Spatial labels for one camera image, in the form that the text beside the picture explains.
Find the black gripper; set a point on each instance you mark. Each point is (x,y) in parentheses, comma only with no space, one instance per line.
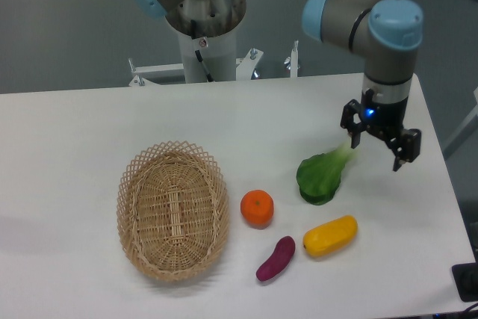
(384,121)

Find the green leafy vegetable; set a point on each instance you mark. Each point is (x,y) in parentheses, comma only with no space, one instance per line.
(319,177)

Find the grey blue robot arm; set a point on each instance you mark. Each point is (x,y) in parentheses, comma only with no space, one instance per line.
(386,33)

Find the yellow mango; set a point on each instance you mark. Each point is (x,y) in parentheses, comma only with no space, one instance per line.
(330,237)

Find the orange tangerine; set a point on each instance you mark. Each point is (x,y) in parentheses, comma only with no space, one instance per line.
(257,208)

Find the purple sweet potato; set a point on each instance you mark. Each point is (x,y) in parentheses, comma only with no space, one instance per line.
(279,259)

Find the black box at table edge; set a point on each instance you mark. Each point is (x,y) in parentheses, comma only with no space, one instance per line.
(465,278)

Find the woven wicker basket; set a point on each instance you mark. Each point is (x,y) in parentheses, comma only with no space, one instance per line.
(173,211)

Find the white frame at right edge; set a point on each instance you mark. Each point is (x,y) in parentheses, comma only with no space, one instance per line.
(462,132)

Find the white metal base frame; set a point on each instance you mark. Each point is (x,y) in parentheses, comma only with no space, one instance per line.
(246,68)

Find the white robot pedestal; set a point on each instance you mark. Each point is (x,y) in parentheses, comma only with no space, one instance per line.
(206,31)

